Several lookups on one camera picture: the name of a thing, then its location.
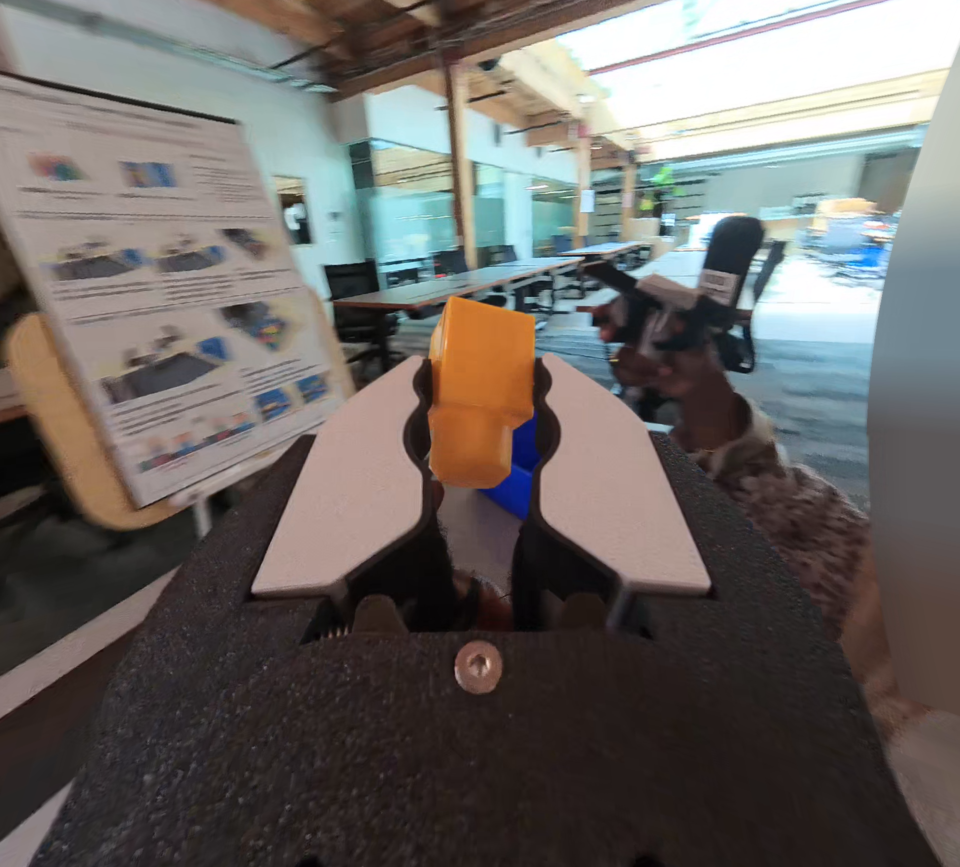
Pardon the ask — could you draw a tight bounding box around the person's right hand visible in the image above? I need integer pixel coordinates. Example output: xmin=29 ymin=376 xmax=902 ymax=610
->
xmin=598 ymin=297 xmax=753 ymax=465

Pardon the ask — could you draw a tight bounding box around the illustrated instruction poster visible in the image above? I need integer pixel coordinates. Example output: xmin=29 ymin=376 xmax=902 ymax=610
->
xmin=0 ymin=73 xmax=340 ymax=510

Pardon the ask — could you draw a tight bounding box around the green plant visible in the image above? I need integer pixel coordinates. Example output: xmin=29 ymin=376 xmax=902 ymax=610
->
xmin=646 ymin=164 xmax=678 ymax=217

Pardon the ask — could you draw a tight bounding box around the plywood poster stand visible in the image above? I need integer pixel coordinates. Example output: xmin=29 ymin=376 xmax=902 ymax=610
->
xmin=6 ymin=288 xmax=355 ymax=532

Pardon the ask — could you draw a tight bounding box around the yellow single-stud mega block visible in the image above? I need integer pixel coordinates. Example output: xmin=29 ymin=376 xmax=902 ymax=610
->
xmin=426 ymin=295 xmax=538 ymax=490

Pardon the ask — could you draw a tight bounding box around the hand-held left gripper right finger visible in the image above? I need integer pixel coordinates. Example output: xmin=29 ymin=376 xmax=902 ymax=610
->
xmin=527 ymin=353 xmax=713 ymax=597

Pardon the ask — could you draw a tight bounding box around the person's right forearm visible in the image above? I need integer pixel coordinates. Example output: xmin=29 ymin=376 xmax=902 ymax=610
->
xmin=693 ymin=402 xmax=905 ymax=727

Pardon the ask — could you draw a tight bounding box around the large white curved surface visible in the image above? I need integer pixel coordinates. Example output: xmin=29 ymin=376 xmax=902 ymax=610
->
xmin=866 ymin=48 xmax=960 ymax=722

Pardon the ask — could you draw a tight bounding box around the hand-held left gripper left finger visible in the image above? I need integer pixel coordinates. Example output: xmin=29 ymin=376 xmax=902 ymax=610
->
xmin=251 ymin=354 xmax=441 ymax=599

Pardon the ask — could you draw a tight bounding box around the black office chair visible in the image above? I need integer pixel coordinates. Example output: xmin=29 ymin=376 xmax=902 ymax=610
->
xmin=322 ymin=259 xmax=400 ymax=367

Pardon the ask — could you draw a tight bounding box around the blue plastic storage bin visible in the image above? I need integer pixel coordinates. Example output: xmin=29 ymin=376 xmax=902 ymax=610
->
xmin=480 ymin=413 xmax=543 ymax=522

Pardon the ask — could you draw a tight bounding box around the wooden post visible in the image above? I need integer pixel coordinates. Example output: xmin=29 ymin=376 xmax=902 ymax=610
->
xmin=441 ymin=63 xmax=481 ymax=270

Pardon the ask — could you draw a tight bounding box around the long wooden desk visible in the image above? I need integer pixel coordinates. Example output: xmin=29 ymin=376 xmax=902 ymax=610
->
xmin=333 ymin=254 xmax=588 ymax=317

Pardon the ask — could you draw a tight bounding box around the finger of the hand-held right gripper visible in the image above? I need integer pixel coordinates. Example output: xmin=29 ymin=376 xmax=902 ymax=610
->
xmin=585 ymin=261 xmax=703 ymax=313

